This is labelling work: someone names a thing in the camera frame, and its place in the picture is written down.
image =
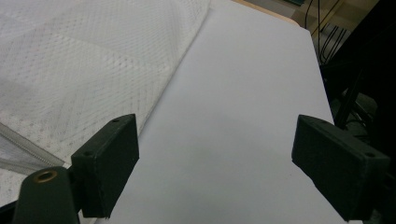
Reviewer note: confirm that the white textured pillowcase with zipper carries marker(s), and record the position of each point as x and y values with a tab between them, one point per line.
87	62

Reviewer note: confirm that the black metal stand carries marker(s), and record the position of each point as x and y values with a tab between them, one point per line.
370	71

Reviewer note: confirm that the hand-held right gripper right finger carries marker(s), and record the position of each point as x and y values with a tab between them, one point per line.
339	168

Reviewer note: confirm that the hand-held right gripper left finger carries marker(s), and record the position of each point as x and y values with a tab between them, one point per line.
107	161

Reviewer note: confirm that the white cloth garment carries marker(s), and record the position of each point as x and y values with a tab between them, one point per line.
15	151

